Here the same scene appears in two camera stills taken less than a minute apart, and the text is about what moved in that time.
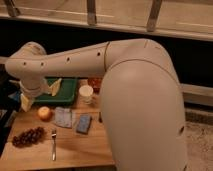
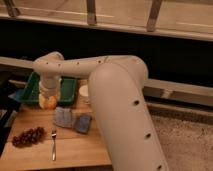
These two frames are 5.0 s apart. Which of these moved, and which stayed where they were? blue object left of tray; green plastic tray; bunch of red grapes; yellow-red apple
Moved: yellow-red apple
Stayed: green plastic tray; bunch of red grapes; blue object left of tray
